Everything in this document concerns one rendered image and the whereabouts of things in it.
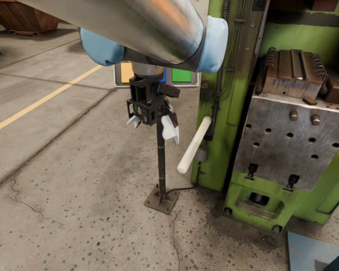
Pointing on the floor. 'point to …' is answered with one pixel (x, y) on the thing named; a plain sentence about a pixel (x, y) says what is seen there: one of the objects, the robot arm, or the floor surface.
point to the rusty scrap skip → (22, 18)
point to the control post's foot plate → (171, 197)
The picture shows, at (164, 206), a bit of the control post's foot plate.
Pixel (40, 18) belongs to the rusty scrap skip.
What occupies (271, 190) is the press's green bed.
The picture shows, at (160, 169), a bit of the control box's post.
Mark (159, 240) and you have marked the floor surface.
